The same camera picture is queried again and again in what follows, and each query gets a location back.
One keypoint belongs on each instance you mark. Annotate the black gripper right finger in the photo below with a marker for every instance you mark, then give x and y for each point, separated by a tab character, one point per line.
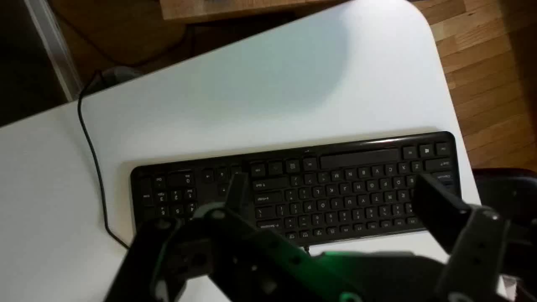
473	253

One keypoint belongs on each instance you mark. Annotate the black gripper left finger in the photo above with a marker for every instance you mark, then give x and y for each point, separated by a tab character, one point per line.
224	253

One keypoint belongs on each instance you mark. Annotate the black computer keyboard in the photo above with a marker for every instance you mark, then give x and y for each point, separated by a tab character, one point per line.
347	186

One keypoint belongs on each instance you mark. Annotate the black bulky object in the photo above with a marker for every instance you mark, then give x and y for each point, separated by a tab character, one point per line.
513	194

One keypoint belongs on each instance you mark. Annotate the grey metal post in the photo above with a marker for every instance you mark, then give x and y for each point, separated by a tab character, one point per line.
51	48

